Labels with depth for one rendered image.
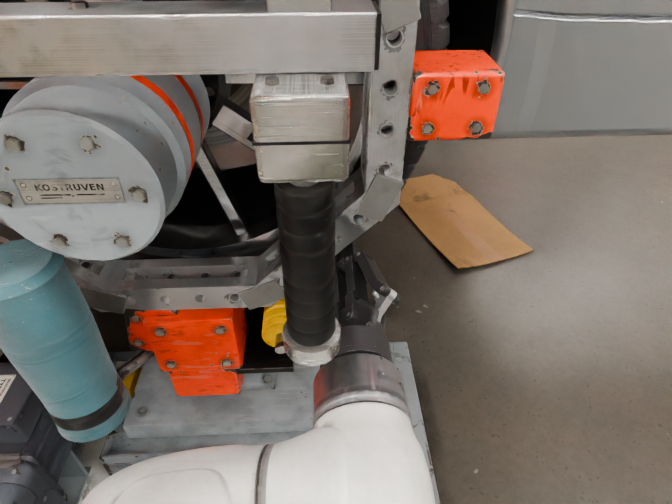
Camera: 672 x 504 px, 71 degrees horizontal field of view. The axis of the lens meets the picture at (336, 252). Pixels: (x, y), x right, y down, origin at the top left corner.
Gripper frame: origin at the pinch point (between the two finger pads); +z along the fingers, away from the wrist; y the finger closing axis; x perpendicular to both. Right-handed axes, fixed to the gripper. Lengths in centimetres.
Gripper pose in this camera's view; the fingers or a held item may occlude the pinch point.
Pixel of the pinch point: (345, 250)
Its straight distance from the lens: 63.6
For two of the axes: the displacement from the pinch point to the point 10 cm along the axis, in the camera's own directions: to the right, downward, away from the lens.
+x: -7.1, -5.3, -4.7
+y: 7.1, -5.7, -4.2
